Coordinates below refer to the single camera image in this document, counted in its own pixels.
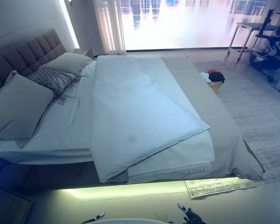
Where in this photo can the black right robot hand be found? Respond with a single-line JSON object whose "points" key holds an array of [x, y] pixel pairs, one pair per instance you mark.
{"points": [[192, 218]]}

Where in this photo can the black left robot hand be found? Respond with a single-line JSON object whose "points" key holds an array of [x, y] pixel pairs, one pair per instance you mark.
{"points": [[93, 221]]}

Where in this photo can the white duvet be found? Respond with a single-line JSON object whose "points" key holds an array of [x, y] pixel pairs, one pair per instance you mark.
{"points": [[135, 105]]}

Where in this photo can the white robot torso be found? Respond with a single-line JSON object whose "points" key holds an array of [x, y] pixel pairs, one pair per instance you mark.
{"points": [[135, 221]]}

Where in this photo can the white fringed blanket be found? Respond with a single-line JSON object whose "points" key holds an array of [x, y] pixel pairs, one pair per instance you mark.
{"points": [[177, 154]]}

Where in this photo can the wooden nightstand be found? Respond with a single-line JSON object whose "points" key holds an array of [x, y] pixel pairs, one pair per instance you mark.
{"points": [[9, 207], [82, 51]]}

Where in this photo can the white mattress sheet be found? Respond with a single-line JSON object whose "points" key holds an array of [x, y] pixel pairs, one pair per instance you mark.
{"points": [[67, 130]]}

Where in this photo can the grey striped rug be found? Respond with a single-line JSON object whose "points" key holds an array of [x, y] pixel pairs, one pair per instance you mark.
{"points": [[247, 105]]}

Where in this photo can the woven laundry basket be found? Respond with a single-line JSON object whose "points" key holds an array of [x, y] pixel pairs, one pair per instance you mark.
{"points": [[214, 86]]}

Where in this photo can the large beige pillow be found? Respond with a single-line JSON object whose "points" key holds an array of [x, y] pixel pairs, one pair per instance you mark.
{"points": [[67, 61], [18, 105]]}

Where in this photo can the white garment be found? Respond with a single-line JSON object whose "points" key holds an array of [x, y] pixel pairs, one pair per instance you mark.
{"points": [[204, 75]]}

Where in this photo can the red garment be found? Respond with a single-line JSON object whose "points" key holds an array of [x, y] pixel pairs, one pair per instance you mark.
{"points": [[211, 71]]}

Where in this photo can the grey fringed cushion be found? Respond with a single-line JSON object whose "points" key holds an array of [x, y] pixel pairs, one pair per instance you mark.
{"points": [[49, 78]]}

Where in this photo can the brown tufted headboard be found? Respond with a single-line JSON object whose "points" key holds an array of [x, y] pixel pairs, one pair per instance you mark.
{"points": [[25, 49]]}

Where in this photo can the black wheeled equipment stand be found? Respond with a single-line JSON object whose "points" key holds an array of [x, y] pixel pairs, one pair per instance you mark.
{"points": [[270, 46]]}

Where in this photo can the sheer pale curtain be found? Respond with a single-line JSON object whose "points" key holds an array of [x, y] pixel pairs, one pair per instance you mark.
{"points": [[109, 23]]}

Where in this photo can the brown upholstered bed frame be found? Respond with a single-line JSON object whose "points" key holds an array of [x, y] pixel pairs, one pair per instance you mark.
{"points": [[49, 175]]}

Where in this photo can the metal frame table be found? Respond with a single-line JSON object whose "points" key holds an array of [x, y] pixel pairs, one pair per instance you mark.
{"points": [[242, 28]]}

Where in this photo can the wall reading lamp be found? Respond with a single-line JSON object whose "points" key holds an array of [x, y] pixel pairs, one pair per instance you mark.
{"points": [[71, 2]]}

